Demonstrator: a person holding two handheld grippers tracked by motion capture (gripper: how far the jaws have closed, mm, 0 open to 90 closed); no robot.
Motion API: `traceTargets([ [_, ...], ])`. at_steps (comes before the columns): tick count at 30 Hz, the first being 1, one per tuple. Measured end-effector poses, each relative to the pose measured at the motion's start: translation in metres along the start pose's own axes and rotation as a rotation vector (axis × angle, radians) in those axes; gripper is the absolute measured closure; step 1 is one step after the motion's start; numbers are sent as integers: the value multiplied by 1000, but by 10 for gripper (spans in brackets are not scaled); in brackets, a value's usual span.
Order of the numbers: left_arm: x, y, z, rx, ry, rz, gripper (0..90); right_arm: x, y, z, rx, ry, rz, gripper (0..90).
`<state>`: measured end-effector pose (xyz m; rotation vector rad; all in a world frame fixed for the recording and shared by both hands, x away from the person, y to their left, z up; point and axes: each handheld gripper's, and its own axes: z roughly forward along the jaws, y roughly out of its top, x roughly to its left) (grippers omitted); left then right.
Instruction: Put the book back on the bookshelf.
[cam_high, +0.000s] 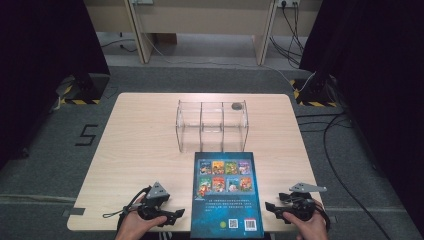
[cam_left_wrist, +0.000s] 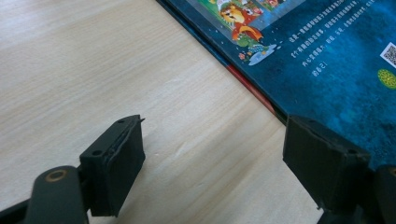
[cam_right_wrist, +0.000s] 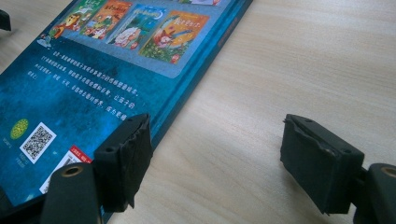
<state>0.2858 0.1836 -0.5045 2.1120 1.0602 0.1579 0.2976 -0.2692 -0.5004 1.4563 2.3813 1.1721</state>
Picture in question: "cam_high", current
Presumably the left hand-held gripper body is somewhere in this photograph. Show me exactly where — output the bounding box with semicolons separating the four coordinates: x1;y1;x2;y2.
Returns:
137;181;171;221

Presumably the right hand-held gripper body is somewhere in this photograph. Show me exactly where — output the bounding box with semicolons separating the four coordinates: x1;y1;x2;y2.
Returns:
278;181;328;223

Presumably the blue picture book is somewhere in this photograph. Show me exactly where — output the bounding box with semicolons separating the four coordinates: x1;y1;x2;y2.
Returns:
190;151;265;240

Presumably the clear acrylic book rack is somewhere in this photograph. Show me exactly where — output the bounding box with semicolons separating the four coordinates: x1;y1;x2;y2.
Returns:
175;99;250;154

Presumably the person's right hand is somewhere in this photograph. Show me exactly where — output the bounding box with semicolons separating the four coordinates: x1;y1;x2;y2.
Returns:
282;209;330;240

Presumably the person's left hand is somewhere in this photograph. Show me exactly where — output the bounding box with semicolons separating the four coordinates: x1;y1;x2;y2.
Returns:
114;195;169;240

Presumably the grey tape strip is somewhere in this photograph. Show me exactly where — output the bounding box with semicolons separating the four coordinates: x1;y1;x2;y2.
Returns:
62;207;87;218

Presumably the black tape floor mark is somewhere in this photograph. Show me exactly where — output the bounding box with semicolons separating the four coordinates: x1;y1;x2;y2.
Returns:
74;123;100;147

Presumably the black stand base striped tape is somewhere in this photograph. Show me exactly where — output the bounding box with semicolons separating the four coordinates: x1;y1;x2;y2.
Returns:
289;71;338;108
54;73;111;106

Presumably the black curtain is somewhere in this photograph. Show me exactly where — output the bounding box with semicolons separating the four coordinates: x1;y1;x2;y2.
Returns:
0;0;111;169
299;0;424;236

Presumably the beige wooden desk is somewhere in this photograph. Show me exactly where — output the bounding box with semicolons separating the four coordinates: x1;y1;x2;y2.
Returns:
83;0;324;66

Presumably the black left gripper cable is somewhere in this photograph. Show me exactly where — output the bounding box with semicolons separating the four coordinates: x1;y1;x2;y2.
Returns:
102;185;153;232

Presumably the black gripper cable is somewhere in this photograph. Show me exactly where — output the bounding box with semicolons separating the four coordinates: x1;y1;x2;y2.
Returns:
102;185;153;232
312;198;332;234

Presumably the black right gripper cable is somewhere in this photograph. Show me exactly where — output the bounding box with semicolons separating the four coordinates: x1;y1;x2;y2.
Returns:
312;198;332;234

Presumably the long black floor cable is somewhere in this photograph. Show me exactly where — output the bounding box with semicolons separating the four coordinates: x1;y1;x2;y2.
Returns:
322;112;394;240

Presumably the black floor cables pair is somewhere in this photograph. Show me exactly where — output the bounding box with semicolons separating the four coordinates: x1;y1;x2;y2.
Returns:
295;112;353;134

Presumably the white floor cable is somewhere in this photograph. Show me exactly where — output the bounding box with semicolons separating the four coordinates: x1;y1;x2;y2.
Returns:
142;32;316;94

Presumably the short black floor cable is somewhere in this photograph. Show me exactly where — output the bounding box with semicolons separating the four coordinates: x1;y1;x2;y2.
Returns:
100;32;138;54

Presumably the bundle of black wall cables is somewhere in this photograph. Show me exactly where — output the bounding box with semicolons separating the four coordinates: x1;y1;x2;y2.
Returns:
268;0;306;68

